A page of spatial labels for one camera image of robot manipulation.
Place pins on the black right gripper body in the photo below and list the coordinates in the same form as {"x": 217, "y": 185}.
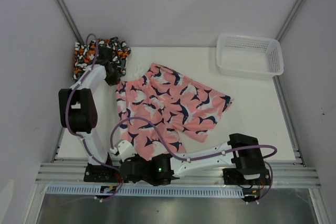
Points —
{"x": 136, "y": 158}

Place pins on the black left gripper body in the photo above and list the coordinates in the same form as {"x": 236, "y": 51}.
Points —
{"x": 114, "y": 78}

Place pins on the orange camouflage shorts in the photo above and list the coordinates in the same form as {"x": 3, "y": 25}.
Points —
{"x": 86, "y": 55}

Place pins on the pink white patterned shorts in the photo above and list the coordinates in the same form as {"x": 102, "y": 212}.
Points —
{"x": 163, "y": 103}

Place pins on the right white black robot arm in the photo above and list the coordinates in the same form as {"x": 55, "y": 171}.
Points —
{"x": 241, "y": 152}

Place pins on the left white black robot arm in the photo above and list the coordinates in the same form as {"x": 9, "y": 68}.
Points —
{"x": 77, "y": 107}

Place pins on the white perforated plastic basket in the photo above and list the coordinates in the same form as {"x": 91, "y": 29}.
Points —
{"x": 249, "y": 57}

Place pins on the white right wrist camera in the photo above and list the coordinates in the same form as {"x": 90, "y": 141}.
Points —
{"x": 123, "y": 150}

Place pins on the white slotted cable duct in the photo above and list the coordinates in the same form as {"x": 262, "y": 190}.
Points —
{"x": 129, "y": 190}

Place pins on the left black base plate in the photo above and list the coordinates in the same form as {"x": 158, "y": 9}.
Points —
{"x": 100, "y": 174}

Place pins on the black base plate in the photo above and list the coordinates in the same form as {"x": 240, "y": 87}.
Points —
{"x": 100, "y": 174}
{"x": 233, "y": 177}

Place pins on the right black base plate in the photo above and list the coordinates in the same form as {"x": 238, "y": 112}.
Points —
{"x": 233, "y": 177}

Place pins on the right aluminium frame post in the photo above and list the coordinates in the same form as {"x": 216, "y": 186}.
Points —
{"x": 297, "y": 6}

